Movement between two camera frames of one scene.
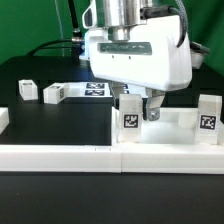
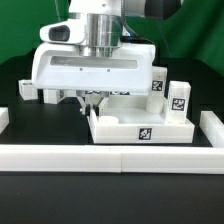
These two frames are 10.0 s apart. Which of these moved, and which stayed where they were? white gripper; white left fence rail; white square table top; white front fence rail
Moved: white gripper; white square table top
Stayed: white left fence rail; white front fence rail
